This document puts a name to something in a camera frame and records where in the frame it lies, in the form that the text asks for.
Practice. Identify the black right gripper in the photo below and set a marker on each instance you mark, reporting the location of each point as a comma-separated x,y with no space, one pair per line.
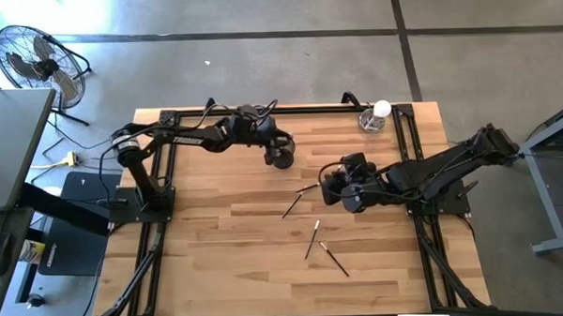
357,169

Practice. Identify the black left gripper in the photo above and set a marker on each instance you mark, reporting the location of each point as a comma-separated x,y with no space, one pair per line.
269,132

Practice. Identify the grey marker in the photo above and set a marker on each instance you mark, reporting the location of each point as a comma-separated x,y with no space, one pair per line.
307,188

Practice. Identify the dark marker pair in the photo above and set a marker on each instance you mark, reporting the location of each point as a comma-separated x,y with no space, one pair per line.
312,240

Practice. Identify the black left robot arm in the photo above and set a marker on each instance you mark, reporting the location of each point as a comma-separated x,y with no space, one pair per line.
187,140

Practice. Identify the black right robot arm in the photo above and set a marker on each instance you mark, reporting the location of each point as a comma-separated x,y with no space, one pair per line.
432,174

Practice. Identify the white bulb lamp silver base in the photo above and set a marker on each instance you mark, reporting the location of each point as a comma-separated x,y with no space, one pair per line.
382,108

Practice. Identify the yellow white power strip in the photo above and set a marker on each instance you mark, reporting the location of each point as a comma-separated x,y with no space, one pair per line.
70,160

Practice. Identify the grey metal table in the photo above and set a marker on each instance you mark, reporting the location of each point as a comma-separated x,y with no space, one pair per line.
543,191

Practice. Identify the black desk leg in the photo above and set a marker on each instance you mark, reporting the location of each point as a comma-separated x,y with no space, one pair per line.
62,210

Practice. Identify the black computer case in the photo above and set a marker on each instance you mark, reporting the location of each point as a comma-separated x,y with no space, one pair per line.
71,252

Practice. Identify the black floor fan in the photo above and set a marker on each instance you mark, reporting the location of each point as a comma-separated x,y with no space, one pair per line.
43,68

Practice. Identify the grey desk top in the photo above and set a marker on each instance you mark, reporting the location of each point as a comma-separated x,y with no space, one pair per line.
8,139

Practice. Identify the black caster wheel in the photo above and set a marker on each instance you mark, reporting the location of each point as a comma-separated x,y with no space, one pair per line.
35,300

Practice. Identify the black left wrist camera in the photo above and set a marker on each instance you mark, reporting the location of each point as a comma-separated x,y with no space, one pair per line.
248,114

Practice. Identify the black aluminium table frame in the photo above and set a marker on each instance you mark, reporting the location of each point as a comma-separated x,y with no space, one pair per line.
308,110

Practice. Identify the black frame bracket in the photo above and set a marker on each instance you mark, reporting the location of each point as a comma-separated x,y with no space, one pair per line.
210,104
350,98

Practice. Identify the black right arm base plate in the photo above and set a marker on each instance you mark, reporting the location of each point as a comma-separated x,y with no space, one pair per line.
456,201

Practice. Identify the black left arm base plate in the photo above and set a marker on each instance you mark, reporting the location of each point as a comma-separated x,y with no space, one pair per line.
123,206

